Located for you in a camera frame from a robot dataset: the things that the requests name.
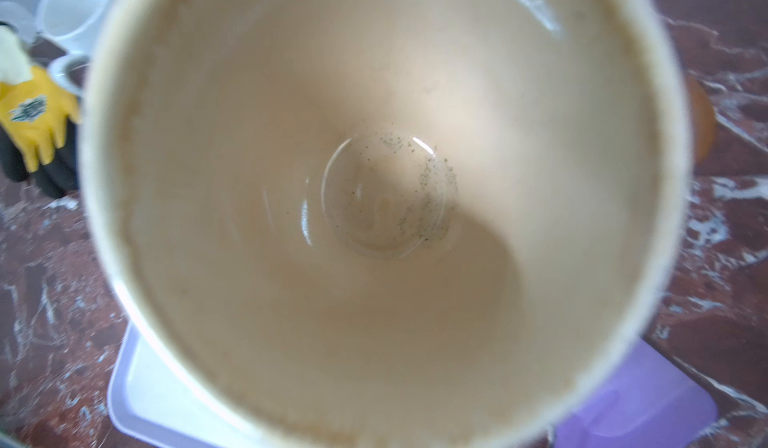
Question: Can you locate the white speckled mug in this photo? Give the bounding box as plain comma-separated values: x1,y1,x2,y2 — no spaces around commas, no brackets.
36,0,114,54

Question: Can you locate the purple mug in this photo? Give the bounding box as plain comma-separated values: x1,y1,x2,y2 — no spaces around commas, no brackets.
47,53,90,97

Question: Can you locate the yellow work glove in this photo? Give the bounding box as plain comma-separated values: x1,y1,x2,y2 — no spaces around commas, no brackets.
1,23,81,199

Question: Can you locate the beige mug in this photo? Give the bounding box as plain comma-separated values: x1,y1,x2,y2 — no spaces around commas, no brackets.
79,0,692,447

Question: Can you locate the lavender plastic tray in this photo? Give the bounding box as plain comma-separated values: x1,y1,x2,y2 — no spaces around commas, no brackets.
107,326,718,447

